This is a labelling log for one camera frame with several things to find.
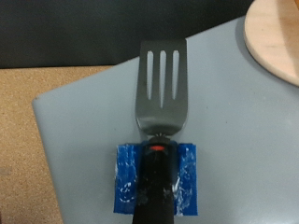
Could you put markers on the black backdrop curtain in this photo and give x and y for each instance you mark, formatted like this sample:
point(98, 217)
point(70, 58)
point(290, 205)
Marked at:
point(93, 31)

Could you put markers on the round wooden plate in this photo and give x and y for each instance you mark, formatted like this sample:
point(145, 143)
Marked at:
point(267, 40)

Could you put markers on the silver toaster oven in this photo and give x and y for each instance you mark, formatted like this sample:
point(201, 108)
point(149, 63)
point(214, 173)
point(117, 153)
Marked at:
point(249, 140)

